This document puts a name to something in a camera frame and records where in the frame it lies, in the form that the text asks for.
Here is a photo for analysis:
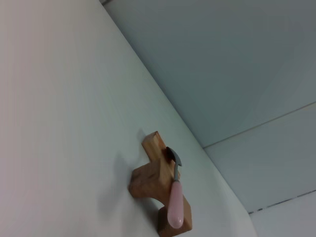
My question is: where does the pink handled metal spoon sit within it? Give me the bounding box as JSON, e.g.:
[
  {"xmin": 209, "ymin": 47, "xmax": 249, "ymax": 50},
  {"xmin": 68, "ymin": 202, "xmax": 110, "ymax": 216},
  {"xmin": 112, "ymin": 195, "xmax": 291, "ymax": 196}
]
[{"xmin": 165, "ymin": 146, "xmax": 185, "ymax": 229}]

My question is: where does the light wooden block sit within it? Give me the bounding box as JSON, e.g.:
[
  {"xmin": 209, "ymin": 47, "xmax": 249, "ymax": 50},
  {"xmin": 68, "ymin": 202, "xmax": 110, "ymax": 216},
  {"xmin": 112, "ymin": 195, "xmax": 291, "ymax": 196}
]
[{"xmin": 141, "ymin": 131, "xmax": 182, "ymax": 179}]

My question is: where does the dark arched wooden block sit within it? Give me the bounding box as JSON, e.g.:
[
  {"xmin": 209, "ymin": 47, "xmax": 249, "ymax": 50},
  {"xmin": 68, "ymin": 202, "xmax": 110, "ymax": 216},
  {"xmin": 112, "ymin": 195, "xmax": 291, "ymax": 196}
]
[{"xmin": 128, "ymin": 157, "xmax": 194, "ymax": 237}]

